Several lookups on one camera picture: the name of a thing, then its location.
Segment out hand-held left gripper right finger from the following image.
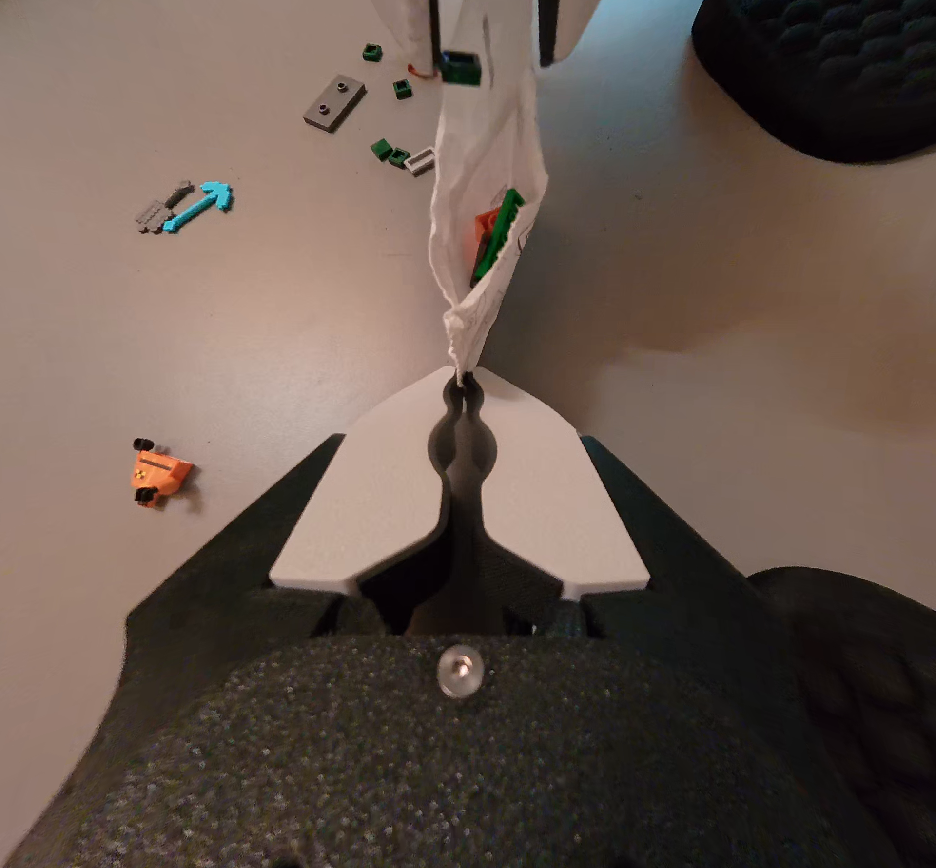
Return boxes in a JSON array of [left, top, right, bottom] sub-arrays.
[[468, 367, 652, 635]]

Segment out small printed paper bag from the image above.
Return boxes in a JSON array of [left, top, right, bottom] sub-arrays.
[[428, 0, 549, 388]]

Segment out dark grey two-hole plate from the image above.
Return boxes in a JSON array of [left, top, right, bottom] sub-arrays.
[[303, 74, 367, 134]]

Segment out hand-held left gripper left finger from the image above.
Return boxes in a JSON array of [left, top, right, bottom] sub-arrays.
[[269, 366, 458, 635]]

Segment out grey toy axe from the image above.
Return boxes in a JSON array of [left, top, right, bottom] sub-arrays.
[[135, 180, 195, 235]]

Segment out bright green long plate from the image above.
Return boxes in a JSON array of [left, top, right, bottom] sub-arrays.
[[471, 187, 527, 285]]

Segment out orange figure torso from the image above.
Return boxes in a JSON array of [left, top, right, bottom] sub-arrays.
[[130, 437, 195, 509]]

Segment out cyan toy pickaxe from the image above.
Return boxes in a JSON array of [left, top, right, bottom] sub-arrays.
[[161, 181, 235, 233]]

